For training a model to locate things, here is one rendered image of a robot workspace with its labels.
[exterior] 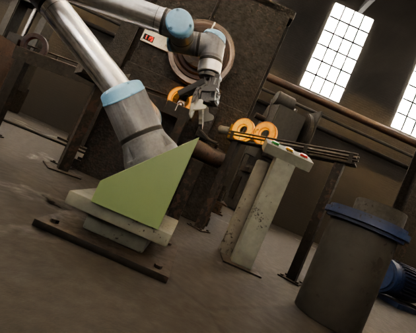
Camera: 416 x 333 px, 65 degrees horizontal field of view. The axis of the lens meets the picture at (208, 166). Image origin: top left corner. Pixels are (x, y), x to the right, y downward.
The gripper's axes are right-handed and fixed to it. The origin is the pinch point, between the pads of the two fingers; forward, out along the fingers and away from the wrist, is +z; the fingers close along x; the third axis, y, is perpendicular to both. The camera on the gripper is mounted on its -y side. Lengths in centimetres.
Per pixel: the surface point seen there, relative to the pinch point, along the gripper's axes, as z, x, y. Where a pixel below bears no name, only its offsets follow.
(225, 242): 46, 54, 9
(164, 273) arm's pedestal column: 50, -26, 8
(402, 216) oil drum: 3, 296, 160
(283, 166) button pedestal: 5, 41, 33
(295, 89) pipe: -282, 648, 13
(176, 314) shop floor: 55, -40, 17
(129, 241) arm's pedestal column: 44.0, -21.5, -6.6
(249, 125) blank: -27, 89, 7
